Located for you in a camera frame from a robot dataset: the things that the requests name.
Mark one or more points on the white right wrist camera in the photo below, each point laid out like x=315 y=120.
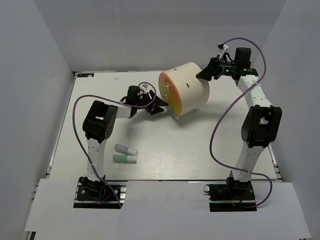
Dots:
x=223 y=49

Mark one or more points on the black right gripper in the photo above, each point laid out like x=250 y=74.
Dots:
x=211 y=70

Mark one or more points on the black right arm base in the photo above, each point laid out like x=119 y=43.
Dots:
x=231 y=196

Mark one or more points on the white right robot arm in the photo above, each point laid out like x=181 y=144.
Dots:
x=261 y=124

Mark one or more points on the green white cosmetic tube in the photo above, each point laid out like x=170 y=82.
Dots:
x=125 y=159

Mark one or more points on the lilac white cosmetic tube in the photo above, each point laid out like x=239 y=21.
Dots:
x=125 y=150

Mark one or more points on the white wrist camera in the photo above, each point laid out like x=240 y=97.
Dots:
x=223 y=49
x=144 y=87

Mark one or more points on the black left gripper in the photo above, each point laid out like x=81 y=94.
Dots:
x=154 y=109

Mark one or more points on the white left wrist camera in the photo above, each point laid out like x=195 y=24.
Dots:
x=144 y=87

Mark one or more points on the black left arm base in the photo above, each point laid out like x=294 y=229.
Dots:
x=89 y=199

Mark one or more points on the cream round drawer organizer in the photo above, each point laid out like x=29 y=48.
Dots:
x=194 y=92

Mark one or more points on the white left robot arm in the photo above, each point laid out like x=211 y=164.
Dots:
x=99 y=123

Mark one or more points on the yellow organizer drawer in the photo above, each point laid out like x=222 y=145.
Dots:
x=175 y=106

